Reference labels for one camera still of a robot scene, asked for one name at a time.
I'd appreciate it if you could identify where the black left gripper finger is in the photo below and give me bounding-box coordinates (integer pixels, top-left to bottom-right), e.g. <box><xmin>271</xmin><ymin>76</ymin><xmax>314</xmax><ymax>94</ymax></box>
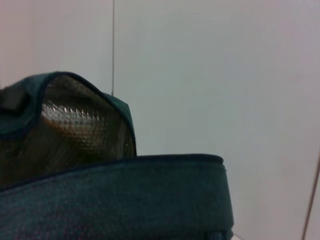
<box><xmin>0</xmin><ymin>84</ymin><xmax>30</xmax><ymax>112</ymax></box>

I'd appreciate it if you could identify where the dark teal insulated lunch bag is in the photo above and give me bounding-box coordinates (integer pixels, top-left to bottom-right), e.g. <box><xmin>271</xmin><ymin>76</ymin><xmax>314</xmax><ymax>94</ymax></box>
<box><xmin>0</xmin><ymin>71</ymin><xmax>235</xmax><ymax>240</ymax></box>

